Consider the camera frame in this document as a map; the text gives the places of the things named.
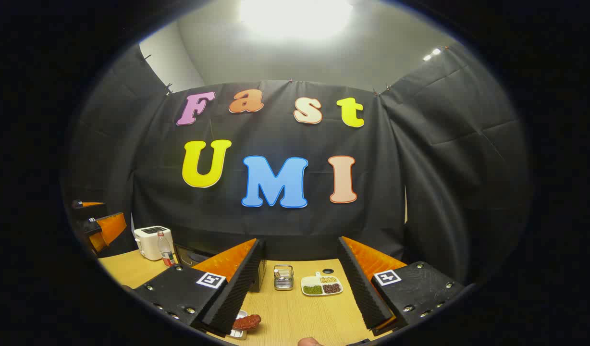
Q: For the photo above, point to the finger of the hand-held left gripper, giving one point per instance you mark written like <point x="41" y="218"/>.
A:
<point x="91" y="209"/>
<point x="110" y="229"/>

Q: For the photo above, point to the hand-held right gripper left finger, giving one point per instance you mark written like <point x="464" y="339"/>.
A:
<point x="237" y="288"/>

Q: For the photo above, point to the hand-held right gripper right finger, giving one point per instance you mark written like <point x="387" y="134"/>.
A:
<point x="360" y="288"/>

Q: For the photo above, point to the red sausage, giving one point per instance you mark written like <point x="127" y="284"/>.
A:
<point x="248" y="321"/>

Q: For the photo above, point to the black electric oven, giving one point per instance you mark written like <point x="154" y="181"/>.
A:
<point x="191" y="254"/>

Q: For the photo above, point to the white divided dish of beans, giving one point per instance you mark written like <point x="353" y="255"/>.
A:
<point x="321" y="286"/>

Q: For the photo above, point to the white toaster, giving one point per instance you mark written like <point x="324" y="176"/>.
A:
<point x="148" y="242"/>

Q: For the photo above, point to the plastic bottle with red label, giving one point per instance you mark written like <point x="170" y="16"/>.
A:
<point x="165" y="252"/>

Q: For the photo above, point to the black backdrop cloth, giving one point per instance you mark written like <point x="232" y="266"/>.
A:
<point x="285" y="226"/>

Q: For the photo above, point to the small ceiling light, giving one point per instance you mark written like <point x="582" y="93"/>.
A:
<point x="433" y="53"/>

